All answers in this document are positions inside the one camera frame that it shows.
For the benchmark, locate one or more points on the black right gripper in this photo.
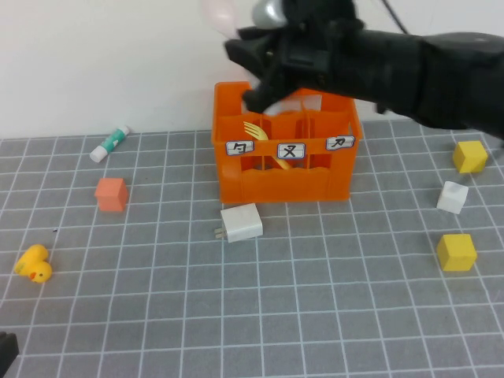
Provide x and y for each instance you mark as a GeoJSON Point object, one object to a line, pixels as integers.
{"type": "Point", "coordinates": [346, 59]}

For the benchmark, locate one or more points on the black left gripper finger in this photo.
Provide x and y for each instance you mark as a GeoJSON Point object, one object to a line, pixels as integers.
{"type": "Point", "coordinates": [8, 348]}

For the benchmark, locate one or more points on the white power adapter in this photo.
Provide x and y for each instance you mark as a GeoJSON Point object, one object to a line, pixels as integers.
{"type": "Point", "coordinates": [242, 224]}

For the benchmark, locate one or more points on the orange plastic cutlery holder crate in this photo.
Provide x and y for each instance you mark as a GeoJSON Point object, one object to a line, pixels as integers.
{"type": "Point", "coordinates": [283, 189]}

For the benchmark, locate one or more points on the yellow plastic fork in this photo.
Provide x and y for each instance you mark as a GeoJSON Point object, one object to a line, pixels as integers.
{"type": "Point", "coordinates": [258, 132]}

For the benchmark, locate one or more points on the paper label with spoon character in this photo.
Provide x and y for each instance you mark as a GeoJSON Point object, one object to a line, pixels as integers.
{"type": "Point", "coordinates": [239, 149]}

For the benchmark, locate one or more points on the grey grid tablecloth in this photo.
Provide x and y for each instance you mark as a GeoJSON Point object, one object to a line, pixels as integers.
{"type": "Point", "coordinates": [118, 315]}

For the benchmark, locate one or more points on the yellow cube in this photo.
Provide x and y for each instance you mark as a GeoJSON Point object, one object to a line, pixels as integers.
{"type": "Point", "coordinates": [456, 254]}
{"type": "Point", "coordinates": [470, 157]}

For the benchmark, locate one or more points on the white cube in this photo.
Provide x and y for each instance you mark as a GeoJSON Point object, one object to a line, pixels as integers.
{"type": "Point", "coordinates": [453, 197]}

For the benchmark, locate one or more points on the salmon pink cube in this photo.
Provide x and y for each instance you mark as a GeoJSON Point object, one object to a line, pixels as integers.
{"type": "Point", "coordinates": [112, 197]}

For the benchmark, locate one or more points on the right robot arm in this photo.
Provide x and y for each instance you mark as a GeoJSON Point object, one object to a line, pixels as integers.
{"type": "Point", "coordinates": [464, 78]}

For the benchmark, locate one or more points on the pink plastic spoon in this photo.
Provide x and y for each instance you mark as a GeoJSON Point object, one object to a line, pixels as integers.
{"type": "Point", "coordinates": [220, 15]}

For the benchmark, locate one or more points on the green and white glue stick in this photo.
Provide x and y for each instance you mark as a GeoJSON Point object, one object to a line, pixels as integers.
{"type": "Point", "coordinates": [109, 144]}

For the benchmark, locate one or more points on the paper label with fork character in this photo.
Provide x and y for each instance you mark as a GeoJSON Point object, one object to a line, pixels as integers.
{"type": "Point", "coordinates": [291, 150]}

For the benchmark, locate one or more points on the paper label with knife character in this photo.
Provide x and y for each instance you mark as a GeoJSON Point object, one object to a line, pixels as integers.
{"type": "Point", "coordinates": [340, 143]}

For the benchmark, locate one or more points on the yellow rubber duck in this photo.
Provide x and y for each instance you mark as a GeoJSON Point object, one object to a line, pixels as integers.
{"type": "Point", "coordinates": [35, 264]}

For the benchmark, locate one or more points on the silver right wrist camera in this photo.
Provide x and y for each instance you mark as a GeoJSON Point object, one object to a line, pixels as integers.
{"type": "Point", "coordinates": [267, 12]}

